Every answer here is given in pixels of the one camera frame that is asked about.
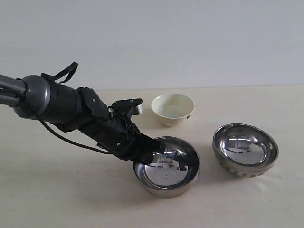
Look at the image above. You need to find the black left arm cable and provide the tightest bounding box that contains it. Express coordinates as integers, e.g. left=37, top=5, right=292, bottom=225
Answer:
left=23, top=61, right=141, bottom=160

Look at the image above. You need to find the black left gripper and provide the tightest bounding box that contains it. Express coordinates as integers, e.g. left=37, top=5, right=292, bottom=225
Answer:
left=78, top=117, right=187, bottom=172

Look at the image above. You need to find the cream white ceramic bowl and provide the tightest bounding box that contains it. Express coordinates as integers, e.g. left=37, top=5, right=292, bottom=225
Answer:
left=151, top=93, right=196, bottom=127

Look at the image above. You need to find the smooth stainless steel bowl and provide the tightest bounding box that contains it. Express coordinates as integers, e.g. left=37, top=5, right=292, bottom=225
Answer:
left=133, top=136, right=200, bottom=199

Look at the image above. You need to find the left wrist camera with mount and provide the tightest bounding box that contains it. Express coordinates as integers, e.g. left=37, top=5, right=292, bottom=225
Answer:
left=108, top=98, right=143, bottom=118

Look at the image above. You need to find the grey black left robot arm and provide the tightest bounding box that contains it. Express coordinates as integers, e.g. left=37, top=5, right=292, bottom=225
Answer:
left=0, top=75, right=189, bottom=171

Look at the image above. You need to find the dimpled stainless steel bowl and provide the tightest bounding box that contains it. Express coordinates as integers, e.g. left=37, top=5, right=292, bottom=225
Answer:
left=212, top=123, right=279, bottom=178

